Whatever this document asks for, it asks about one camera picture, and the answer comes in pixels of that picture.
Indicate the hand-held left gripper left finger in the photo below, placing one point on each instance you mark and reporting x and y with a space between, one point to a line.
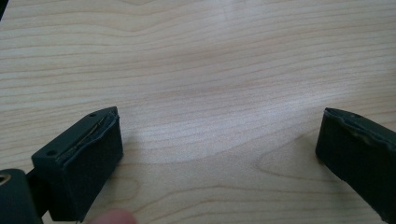
84 165

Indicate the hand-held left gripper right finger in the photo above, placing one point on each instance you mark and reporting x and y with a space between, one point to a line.
358 155

